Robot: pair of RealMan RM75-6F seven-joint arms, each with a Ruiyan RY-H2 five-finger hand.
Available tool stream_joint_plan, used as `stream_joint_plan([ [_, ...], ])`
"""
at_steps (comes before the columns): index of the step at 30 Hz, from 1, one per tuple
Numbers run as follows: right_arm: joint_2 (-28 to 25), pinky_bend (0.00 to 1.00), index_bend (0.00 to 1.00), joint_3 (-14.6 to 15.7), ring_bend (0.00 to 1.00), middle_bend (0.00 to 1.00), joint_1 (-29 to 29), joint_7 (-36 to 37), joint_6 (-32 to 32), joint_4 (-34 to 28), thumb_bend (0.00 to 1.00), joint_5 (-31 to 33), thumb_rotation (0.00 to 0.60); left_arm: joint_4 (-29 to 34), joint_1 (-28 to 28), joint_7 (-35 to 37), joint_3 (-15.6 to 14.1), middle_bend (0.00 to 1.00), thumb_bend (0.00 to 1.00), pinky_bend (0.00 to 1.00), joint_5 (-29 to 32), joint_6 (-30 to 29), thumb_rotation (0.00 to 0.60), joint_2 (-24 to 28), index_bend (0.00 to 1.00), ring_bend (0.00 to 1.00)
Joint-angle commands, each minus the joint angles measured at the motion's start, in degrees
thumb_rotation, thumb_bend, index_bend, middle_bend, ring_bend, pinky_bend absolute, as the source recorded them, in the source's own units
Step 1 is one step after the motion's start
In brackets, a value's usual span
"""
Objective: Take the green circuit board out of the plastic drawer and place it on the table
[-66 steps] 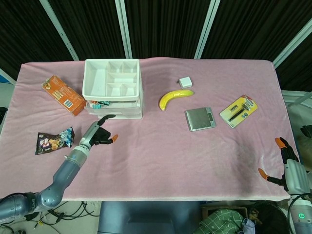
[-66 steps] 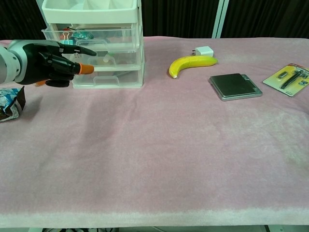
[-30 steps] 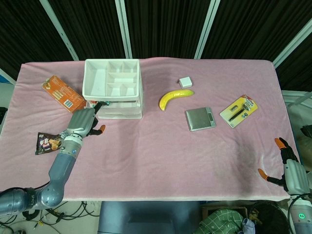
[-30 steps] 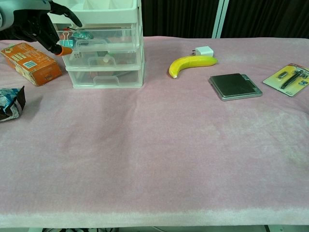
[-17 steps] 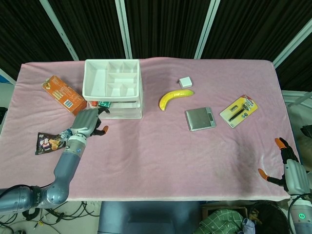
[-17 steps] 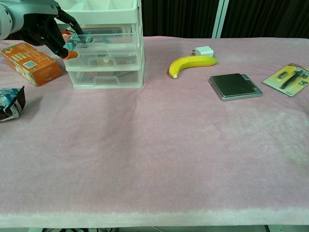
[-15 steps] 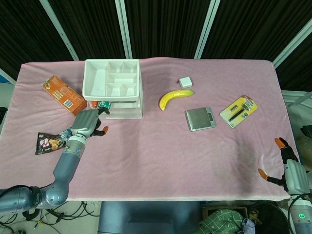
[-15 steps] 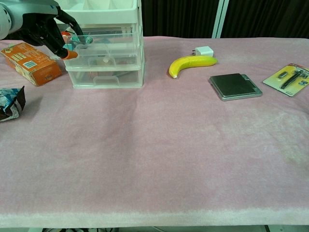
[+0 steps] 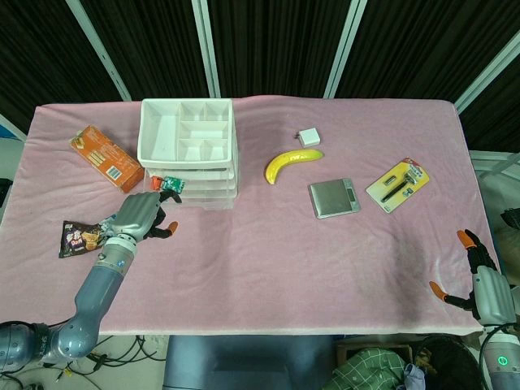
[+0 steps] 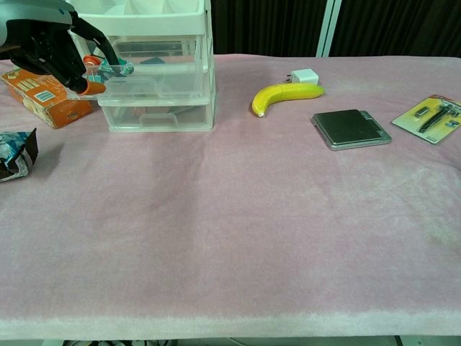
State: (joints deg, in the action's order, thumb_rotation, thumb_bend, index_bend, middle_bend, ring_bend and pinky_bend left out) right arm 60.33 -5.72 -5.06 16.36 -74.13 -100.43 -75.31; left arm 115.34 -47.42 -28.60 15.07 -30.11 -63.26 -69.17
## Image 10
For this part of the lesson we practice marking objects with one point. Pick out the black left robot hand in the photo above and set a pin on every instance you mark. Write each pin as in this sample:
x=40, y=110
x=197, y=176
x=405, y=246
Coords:
x=50, y=54

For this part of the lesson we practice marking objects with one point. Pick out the clear plastic drawer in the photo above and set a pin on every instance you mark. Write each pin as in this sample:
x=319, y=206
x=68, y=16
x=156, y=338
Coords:
x=180, y=88
x=158, y=117
x=162, y=50

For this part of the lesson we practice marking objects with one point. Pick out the small red cup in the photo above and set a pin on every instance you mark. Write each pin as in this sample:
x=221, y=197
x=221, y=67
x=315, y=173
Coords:
x=90, y=61

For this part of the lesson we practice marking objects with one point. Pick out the orange cardboard box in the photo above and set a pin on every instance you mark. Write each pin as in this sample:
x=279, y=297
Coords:
x=43, y=99

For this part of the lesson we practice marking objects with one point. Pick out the blue binder clip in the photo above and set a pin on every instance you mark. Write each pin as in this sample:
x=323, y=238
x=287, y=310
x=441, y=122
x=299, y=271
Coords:
x=94, y=76

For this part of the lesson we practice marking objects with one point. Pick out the small teal item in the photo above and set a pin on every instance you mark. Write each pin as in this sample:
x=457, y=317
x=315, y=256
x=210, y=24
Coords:
x=153, y=61

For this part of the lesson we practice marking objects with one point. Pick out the blue brown snack bag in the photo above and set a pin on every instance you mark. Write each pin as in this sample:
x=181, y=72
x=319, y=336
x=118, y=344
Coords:
x=14, y=155

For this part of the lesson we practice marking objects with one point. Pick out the black curtain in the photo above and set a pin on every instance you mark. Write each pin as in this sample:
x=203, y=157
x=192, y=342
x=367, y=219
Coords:
x=266, y=25

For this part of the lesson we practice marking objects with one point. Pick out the yellow banana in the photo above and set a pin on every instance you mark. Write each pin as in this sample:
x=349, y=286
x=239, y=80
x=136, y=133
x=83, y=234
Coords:
x=288, y=93

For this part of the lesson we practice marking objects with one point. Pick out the pink tablecloth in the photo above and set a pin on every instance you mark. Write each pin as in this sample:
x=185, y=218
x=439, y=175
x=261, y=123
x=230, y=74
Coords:
x=230, y=223

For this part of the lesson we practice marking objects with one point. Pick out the white charger plug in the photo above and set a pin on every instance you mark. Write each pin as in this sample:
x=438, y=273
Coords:
x=305, y=76

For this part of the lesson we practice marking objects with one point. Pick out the silver digital scale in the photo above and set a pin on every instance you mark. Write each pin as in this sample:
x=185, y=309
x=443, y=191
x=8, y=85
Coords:
x=347, y=128

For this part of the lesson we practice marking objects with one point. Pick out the razor blister pack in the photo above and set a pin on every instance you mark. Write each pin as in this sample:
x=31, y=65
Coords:
x=430, y=117

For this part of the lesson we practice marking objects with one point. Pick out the clear plastic drawer unit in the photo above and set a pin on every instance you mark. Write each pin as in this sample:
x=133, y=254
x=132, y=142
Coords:
x=162, y=18

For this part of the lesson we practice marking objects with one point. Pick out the white vertical post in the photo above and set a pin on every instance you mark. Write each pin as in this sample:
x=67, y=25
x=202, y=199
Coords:
x=328, y=27

